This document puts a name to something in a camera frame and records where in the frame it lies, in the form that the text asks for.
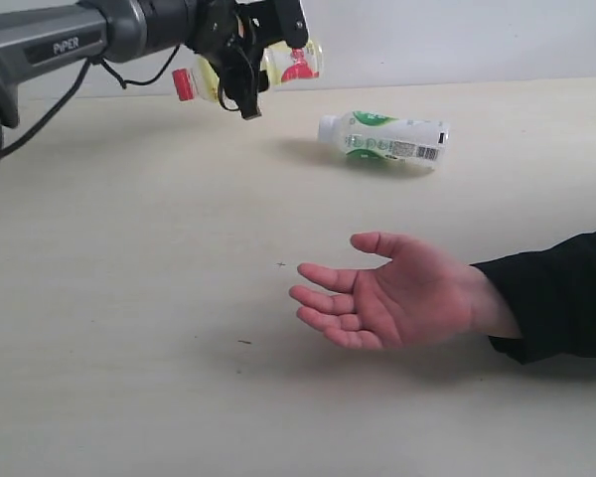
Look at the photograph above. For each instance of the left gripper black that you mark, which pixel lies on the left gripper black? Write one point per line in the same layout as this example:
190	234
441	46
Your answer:
229	33

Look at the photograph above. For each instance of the yellow bottle with red cap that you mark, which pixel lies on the yellow bottle with red cap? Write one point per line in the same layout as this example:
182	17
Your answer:
280	65

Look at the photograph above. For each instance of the white bottle with green label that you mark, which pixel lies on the white bottle with green label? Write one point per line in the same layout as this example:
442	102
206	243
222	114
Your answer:
371	136

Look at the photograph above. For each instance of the left robot arm black grey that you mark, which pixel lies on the left robot arm black grey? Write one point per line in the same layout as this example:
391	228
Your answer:
39	41

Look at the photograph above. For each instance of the person's open right hand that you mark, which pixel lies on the person's open right hand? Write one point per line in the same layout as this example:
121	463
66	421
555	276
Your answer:
420	296

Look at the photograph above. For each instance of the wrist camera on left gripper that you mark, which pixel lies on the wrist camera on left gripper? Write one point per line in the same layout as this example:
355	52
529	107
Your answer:
283	21

